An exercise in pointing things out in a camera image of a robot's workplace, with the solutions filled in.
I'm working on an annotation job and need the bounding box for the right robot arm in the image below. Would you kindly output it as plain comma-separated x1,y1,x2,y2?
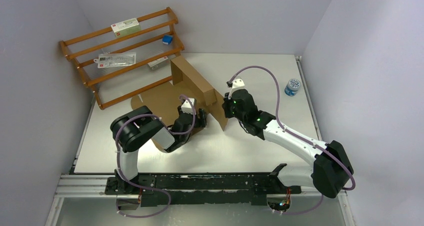
222,89,354,198

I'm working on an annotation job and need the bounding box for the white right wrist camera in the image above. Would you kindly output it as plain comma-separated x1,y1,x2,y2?
227,77,246,95

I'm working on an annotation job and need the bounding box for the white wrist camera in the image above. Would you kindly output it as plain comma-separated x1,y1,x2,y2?
227,77,246,95
181,98,196,115

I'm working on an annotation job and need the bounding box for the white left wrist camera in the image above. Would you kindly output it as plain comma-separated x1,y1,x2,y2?
181,98,196,115

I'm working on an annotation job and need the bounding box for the clear blister pack card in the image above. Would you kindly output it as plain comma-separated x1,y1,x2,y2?
93,53,137,68

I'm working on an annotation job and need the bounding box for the small white grey box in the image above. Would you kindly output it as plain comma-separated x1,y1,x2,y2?
147,56,170,71

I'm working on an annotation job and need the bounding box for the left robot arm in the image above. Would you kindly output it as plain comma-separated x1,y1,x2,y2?
105,106,207,194

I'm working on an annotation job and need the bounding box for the brown cardboard box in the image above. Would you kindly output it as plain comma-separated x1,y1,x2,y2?
130,56,229,152

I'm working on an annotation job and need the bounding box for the blue white lidded jar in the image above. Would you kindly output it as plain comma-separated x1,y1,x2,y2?
284,78,302,96

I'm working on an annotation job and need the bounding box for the small blue cube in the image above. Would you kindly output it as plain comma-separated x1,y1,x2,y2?
162,35,173,45

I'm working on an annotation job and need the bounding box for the wooden tiered rack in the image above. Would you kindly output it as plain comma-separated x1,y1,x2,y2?
59,7,185,110

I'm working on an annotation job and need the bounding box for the white green product box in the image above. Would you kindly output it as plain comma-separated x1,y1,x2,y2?
110,18,141,38

